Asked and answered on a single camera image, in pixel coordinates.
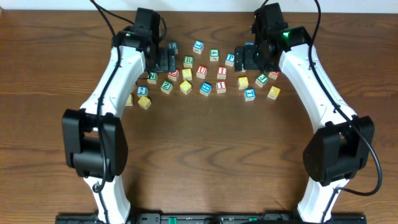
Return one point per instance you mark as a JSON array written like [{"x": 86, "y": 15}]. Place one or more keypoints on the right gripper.
[{"x": 241, "y": 58}]

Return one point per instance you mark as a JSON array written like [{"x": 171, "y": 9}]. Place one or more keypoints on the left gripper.
[{"x": 170, "y": 61}]

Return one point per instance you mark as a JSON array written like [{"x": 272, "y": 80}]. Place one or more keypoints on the green N block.
[{"x": 152, "y": 78}]

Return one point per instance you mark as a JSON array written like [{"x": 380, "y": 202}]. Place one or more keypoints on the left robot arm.
[{"x": 94, "y": 139}]

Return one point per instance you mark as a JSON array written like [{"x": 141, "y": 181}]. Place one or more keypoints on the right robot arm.
[{"x": 341, "y": 143}]

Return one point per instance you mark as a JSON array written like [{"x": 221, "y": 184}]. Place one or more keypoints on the red E block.
[{"x": 173, "y": 75}]

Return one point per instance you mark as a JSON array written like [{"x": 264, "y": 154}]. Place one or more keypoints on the blue P block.
[{"x": 230, "y": 60}]

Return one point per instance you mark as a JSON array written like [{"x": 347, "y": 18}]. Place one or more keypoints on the green R block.
[{"x": 188, "y": 61}]

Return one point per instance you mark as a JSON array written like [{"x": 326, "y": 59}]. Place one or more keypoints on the yellow S block centre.
[{"x": 187, "y": 74}]

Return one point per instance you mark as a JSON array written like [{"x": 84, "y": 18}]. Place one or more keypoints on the green Z block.
[{"x": 166, "y": 86}]

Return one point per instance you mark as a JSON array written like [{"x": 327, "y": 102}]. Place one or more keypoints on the yellow block right centre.
[{"x": 243, "y": 83}]

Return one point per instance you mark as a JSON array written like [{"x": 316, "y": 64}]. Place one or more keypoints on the green J block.
[{"x": 261, "y": 80}]

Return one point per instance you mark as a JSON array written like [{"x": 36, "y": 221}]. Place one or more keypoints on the red M block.
[{"x": 273, "y": 75}]

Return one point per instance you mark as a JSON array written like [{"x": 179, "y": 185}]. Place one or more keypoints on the upper red I block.
[{"x": 222, "y": 73}]

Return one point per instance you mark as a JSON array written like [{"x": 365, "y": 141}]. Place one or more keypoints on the red i block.
[
  {"x": 221, "y": 87},
  {"x": 222, "y": 73}
]

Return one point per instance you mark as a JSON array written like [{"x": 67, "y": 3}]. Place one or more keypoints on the yellow O block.
[{"x": 186, "y": 87}]

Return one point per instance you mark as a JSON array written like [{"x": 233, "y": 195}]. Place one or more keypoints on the blue tilted L block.
[{"x": 198, "y": 47}]

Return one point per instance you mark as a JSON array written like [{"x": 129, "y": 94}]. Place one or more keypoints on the green 4 block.
[{"x": 214, "y": 55}]

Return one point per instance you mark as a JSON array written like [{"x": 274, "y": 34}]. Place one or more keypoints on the red U block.
[{"x": 202, "y": 71}]

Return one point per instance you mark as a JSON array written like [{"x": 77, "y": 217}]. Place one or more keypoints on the blue T block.
[{"x": 249, "y": 94}]

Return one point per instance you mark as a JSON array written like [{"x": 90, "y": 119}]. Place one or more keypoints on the blue 2 block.
[{"x": 142, "y": 91}]

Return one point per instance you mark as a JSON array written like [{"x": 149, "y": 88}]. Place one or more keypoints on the lower red I block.
[{"x": 221, "y": 87}]

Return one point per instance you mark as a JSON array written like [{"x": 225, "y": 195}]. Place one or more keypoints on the yellow M block right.
[{"x": 273, "y": 92}]

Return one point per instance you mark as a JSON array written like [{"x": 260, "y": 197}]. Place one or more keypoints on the yellow Q block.
[{"x": 144, "y": 102}]

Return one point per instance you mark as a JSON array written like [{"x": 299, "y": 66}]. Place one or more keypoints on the blue H block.
[{"x": 205, "y": 89}]

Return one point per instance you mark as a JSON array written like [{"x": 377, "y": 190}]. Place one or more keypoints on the yellow C block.
[{"x": 129, "y": 100}]

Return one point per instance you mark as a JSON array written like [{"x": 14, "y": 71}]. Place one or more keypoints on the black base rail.
[{"x": 155, "y": 218}]

